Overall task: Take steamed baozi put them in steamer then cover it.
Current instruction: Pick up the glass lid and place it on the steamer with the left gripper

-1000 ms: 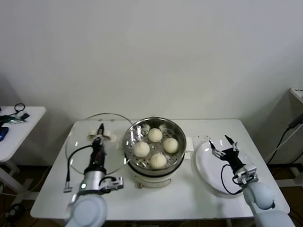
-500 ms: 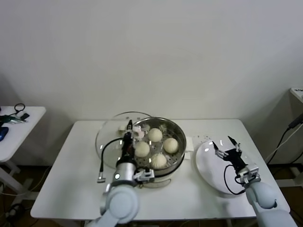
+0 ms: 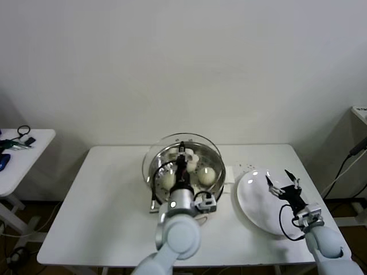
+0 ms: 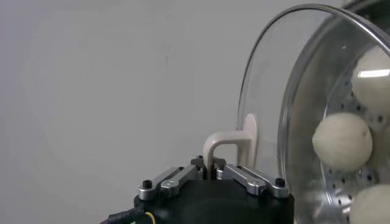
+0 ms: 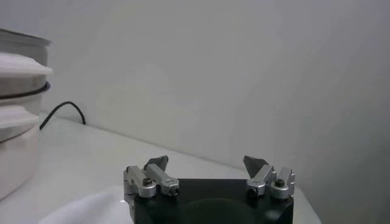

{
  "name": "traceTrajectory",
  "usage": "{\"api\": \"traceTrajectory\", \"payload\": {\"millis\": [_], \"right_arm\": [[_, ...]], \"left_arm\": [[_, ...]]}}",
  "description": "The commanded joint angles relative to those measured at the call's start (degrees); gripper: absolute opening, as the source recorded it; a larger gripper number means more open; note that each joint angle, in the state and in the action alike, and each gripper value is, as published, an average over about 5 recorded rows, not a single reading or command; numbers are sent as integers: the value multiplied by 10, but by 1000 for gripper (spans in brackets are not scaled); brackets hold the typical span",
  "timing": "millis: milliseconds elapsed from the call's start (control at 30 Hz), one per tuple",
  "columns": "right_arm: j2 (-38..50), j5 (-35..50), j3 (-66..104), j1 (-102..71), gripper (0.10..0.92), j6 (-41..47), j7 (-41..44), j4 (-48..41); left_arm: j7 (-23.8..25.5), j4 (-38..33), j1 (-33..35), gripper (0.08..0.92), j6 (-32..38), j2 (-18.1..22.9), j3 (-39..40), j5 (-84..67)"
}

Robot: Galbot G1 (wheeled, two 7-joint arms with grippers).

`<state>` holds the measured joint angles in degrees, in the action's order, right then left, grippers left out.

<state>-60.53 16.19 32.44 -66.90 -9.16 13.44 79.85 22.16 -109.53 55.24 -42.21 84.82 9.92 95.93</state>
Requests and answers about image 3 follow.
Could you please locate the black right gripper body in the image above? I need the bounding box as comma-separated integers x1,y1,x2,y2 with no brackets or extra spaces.
280,184,307,213

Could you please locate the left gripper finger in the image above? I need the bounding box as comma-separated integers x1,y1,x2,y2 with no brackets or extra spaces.
177,141,188,160

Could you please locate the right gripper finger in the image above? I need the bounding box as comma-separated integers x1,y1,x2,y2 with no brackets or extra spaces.
265,175,284,198
284,170,301,190

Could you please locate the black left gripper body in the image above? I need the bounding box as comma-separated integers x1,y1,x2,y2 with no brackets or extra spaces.
174,159,192,190

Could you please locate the round glass pot lid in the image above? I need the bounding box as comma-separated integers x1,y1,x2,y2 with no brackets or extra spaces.
142,132,224,201

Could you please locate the white steamed baozi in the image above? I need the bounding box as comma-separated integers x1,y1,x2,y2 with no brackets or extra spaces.
159,168,176,188
198,167,216,186

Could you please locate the stainless steel steamer basket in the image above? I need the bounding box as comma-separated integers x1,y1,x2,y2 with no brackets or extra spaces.
149,143,227,207

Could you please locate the white round plate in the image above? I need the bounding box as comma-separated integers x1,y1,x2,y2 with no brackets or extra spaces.
236,168,312,236

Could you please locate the white side table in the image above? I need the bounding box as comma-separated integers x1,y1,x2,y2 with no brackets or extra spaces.
0,128,57,250

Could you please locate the blue plastic object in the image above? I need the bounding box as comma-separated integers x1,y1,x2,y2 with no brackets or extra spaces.
0,153,13,172

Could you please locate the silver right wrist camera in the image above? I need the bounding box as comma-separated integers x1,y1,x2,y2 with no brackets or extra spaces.
292,202,323,227

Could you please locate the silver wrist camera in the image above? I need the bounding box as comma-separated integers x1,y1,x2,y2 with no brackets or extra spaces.
292,202,323,227
193,192,217,213

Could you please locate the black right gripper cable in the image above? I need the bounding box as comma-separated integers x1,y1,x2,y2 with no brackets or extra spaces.
279,203,306,241

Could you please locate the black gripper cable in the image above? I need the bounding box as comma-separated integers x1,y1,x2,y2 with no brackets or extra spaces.
279,203,306,241
149,162,178,214

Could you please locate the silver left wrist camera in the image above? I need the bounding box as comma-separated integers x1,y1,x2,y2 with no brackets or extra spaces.
193,192,217,213

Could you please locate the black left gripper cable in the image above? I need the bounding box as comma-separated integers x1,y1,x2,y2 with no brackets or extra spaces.
149,162,178,214

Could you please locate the thin white wall cable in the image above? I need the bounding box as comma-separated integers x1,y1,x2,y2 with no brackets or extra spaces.
322,153,367,197

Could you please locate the white metal floor frame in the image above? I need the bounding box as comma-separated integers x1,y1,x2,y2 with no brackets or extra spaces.
334,202,367,227

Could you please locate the white floor cable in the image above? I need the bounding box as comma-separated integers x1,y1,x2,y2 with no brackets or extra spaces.
37,200,63,233

